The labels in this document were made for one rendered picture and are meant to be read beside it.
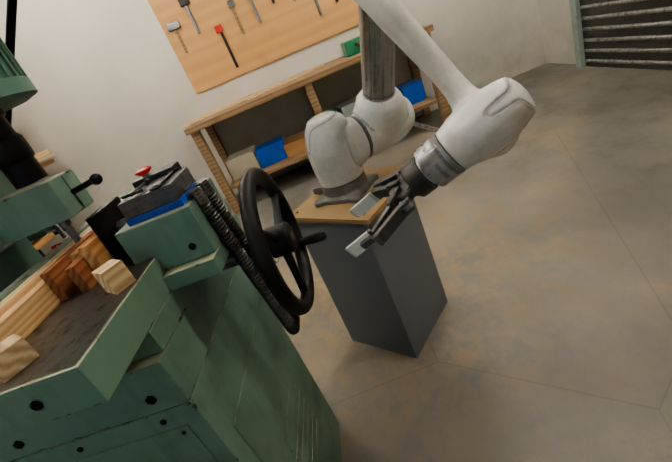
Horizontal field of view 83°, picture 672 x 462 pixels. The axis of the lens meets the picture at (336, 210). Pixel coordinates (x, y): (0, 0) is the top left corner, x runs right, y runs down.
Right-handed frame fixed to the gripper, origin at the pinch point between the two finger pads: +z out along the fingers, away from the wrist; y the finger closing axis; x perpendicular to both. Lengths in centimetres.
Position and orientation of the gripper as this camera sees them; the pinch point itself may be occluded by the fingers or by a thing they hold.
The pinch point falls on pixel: (355, 229)
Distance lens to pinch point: 83.7
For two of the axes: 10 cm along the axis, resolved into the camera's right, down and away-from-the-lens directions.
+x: 7.5, 5.8, 3.2
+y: -0.8, 5.7, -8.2
